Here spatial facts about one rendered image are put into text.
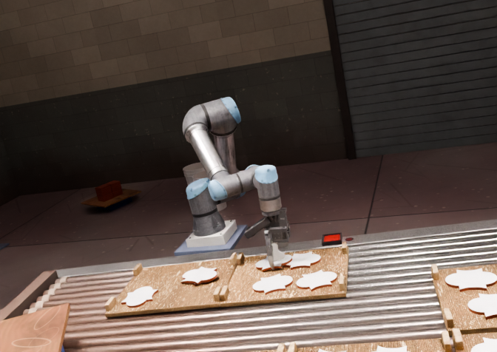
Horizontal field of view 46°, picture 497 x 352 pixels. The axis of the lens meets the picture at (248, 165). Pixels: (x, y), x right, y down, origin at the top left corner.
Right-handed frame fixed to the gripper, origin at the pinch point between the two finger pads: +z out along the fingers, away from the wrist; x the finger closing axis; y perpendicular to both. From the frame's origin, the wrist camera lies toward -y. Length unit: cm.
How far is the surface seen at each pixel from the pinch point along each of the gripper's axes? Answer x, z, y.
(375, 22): 460, -56, 48
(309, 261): -2.2, -0.3, 13.4
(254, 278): -9.4, 1.6, -5.7
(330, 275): -14.5, -0.5, 21.4
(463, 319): -45, -1, 58
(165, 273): 1.4, 3.2, -42.6
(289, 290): -20.9, 1.1, 8.4
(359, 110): 464, 36, 21
